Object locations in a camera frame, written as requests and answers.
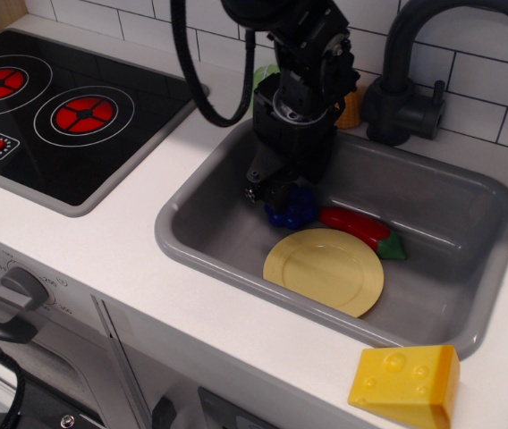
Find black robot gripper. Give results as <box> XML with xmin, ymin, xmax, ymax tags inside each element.
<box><xmin>245</xmin><ymin>76</ymin><xmax>336</xmax><ymax>212</ymax></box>

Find blue toy blueberries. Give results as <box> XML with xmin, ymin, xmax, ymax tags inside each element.
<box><xmin>264</xmin><ymin>183</ymin><xmax>318</xmax><ymax>230</ymax></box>

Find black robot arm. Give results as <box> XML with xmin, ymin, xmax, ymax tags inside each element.
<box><xmin>223</xmin><ymin>1</ymin><xmax>360</xmax><ymax>214</ymax></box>

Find yellow toy plate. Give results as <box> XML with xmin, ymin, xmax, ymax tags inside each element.
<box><xmin>263</xmin><ymin>228</ymin><xmax>385</xmax><ymax>317</ymax></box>

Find grey sink basin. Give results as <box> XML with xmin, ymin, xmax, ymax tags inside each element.
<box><xmin>155</xmin><ymin>122</ymin><xmax>508</xmax><ymax>358</ymax></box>

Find yellow toy corn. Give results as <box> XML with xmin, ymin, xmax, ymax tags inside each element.
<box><xmin>335</xmin><ymin>89</ymin><xmax>362</xmax><ymax>130</ymax></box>

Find red toy chili pepper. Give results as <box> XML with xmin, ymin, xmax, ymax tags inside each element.
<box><xmin>318</xmin><ymin>206</ymin><xmax>407</xmax><ymax>260</ymax></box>

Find green toy lettuce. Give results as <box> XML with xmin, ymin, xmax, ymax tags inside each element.
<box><xmin>250</xmin><ymin>63</ymin><xmax>280</xmax><ymax>113</ymax></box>

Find dark grey faucet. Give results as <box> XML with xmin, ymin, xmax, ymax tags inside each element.
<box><xmin>361</xmin><ymin>0</ymin><xmax>508</xmax><ymax>147</ymax></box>

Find black toy stove top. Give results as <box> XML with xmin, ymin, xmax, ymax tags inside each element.
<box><xmin>0</xmin><ymin>29</ymin><xmax>195</xmax><ymax>217</ymax></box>

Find yellow toy cheese wedge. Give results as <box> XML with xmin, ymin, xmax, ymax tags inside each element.
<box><xmin>348</xmin><ymin>345</ymin><xmax>461</xmax><ymax>428</ymax></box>

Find grey toy oven front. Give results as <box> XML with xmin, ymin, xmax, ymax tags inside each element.
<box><xmin>0</xmin><ymin>243</ymin><xmax>271</xmax><ymax>428</ymax></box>

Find grey oven knob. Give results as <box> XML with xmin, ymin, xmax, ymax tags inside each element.
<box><xmin>0</xmin><ymin>266</ymin><xmax>48</xmax><ymax>311</ymax></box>

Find black braided cable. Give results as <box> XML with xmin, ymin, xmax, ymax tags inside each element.
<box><xmin>169</xmin><ymin>0</ymin><xmax>258</xmax><ymax>128</ymax></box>

